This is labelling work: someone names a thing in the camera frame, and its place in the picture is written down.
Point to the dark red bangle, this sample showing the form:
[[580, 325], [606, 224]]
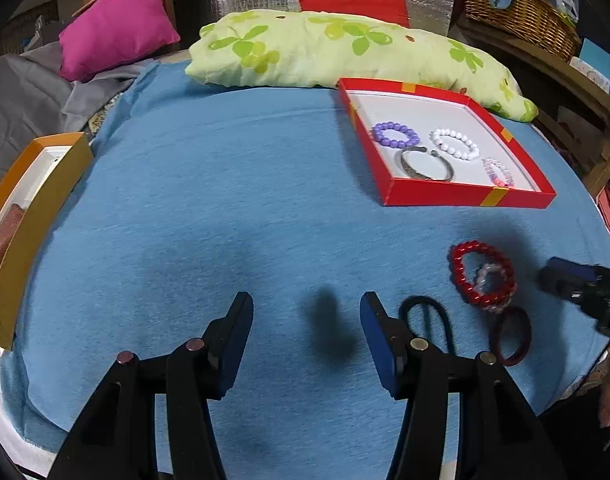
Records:
[[525, 332]]

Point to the gold cardboard box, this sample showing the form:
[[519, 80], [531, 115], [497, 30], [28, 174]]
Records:
[[35, 230]]

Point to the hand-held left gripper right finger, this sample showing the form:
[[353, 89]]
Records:
[[377, 345]]

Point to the magenta cushion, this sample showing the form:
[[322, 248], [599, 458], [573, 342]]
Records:
[[117, 30]]

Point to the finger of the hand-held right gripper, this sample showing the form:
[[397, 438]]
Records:
[[570, 280]]

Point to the dark wicker basket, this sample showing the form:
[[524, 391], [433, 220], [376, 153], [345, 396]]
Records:
[[27, 27]]

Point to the silver metal bangle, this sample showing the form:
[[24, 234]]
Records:
[[404, 162]]

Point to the brown pouch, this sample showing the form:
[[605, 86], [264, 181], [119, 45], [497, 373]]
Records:
[[2, 245]]

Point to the wooden shelf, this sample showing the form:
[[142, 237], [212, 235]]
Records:
[[560, 80]]

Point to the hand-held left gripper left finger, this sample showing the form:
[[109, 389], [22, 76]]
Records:
[[235, 350]]

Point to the red cushion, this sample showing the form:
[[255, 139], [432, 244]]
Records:
[[355, 5]]

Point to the red cardboard box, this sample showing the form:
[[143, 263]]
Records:
[[435, 195]]

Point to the grey cloth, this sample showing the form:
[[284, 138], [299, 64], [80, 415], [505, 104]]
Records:
[[20, 100]]

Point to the brown wicker basket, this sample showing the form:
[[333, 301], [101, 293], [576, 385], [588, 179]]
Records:
[[530, 20]]

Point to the green floral pillow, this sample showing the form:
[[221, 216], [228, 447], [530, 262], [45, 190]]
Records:
[[295, 55]]

